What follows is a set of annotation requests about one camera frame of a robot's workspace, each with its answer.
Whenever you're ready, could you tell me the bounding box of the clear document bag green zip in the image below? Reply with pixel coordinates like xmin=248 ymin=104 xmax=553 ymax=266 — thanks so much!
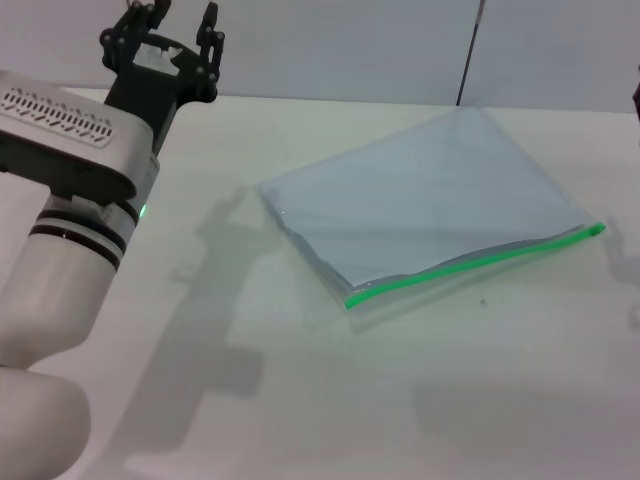
xmin=256 ymin=105 xmax=608 ymax=313

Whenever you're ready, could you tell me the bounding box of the crumpled white tape label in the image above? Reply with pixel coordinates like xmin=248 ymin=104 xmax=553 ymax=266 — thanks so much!
xmin=135 ymin=43 xmax=184 ymax=78

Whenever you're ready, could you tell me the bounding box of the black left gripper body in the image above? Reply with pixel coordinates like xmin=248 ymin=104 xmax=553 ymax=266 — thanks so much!
xmin=101 ymin=33 xmax=222 ymax=155

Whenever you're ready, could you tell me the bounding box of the black silver wrist camera box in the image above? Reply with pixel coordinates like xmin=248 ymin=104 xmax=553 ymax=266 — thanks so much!
xmin=0 ymin=69 xmax=163 ymax=207

